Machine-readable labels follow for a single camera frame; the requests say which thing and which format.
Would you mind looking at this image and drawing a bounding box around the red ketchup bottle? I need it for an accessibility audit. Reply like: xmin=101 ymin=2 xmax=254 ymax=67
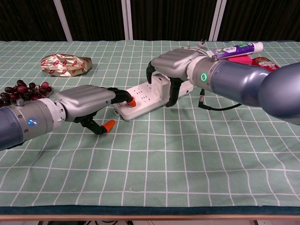
xmin=251 ymin=56 xmax=281 ymax=70

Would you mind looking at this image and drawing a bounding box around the green checked tablecloth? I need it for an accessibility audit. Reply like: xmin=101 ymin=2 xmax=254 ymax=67
xmin=0 ymin=39 xmax=300 ymax=208

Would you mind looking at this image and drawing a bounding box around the dark red grape bunch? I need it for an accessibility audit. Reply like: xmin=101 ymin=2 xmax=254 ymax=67
xmin=0 ymin=79 xmax=54 ymax=108

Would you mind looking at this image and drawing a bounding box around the white plug adapter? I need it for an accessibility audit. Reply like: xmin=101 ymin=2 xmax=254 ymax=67
xmin=151 ymin=73 xmax=170 ymax=104

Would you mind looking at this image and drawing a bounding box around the white frame post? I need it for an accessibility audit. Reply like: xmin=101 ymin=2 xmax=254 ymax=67
xmin=209 ymin=0 xmax=227 ymax=41
xmin=121 ymin=0 xmax=134 ymax=40
xmin=53 ymin=0 xmax=73 ymax=42

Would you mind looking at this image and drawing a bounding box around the white power strip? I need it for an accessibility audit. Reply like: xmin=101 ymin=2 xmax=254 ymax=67
xmin=113 ymin=79 xmax=194 ymax=122

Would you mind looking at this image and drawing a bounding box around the gray cable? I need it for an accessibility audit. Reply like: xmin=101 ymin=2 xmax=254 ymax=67
xmin=182 ymin=39 xmax=210 ymax=57

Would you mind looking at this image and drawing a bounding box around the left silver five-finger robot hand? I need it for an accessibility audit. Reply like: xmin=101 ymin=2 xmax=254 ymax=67
xmin=54 ymin=85 xmax=137 ymax=135

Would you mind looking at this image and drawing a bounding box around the purple toothpaste tube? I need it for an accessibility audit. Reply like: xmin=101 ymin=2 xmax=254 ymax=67
xmin=208 ymin=42 xmax=264 ymax=60

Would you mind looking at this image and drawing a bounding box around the dark teal under cloth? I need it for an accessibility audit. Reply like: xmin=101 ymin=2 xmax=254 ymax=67
xmin=0 ymin=205 xmax=300 ymax=216

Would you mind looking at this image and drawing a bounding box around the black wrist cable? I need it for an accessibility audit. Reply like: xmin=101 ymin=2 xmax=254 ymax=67
xmin=198 ymin=90 xmax=242 ymax=111

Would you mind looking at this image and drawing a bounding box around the pink cube sponge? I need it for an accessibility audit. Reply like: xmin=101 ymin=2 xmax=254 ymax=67
xmin=227 ymin=55 xmax=253 ymax=66

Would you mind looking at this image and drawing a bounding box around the gold crumpled snack wrapper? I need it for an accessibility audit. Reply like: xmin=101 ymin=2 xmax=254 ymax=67
xmin=40 ymin=53 xmax=93 ymax=78

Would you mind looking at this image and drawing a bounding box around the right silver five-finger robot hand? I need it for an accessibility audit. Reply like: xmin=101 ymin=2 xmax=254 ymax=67
xmin=145 ymin=48 xmax=200 ymax=108

